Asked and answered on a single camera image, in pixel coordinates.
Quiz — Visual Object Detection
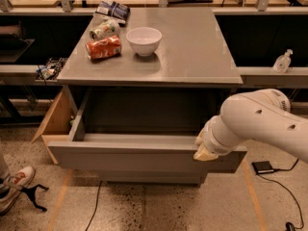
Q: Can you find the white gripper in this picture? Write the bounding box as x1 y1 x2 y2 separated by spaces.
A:
193 115 238 162

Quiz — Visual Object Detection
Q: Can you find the grey top drawer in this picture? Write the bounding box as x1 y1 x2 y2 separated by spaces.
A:
50 86 247 177

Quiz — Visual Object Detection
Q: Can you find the grey drawer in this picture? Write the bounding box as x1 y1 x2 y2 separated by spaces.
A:
98 171 207 185
50 86 247 177

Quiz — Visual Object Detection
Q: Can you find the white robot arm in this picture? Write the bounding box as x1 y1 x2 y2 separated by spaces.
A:
193 89 308 163

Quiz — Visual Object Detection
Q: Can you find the grey bottom drawer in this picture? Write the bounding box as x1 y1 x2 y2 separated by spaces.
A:
98 171 207 185

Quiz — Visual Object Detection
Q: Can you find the grey drawer cabinet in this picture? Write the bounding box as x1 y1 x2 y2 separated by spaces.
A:
56 7 244 188

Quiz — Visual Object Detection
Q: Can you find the open cardboard box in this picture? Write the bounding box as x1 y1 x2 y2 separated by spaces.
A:
32 90 73 165

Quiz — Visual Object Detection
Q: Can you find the black foot pedal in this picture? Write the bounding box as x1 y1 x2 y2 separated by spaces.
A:
252 161 274 175

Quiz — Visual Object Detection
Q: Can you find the clear sanitizer pump bottle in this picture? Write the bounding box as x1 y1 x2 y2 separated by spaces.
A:
272 49 293 73

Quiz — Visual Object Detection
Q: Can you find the white ceramic bowl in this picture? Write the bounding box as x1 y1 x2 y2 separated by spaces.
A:
126 27 162 57

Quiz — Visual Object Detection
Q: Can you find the orange soda can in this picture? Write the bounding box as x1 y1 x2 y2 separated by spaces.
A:
85 36 122 60

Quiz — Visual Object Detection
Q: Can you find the green white soda can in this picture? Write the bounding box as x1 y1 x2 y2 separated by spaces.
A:
90 19 120 40

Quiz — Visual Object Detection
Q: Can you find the blue chip bag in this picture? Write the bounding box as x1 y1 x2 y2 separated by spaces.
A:
95 0 130 24

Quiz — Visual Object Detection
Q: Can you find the tray of small items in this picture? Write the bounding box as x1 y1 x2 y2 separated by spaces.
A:
37 58 67 81

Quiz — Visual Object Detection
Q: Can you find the black grabber tool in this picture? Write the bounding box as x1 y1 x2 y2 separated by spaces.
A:
0 178 49 212

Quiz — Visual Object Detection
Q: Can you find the white red sneaker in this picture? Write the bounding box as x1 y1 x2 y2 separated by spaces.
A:
0 166 36 216

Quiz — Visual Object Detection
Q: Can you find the grey trouser leg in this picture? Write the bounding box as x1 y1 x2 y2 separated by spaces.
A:
0 148 11 193

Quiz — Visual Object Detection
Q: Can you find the black floor cable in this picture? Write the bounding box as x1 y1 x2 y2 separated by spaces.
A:
84 180 103 231

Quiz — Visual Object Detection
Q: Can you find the black pedal cable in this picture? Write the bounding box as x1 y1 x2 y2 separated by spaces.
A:
257 158 306 231

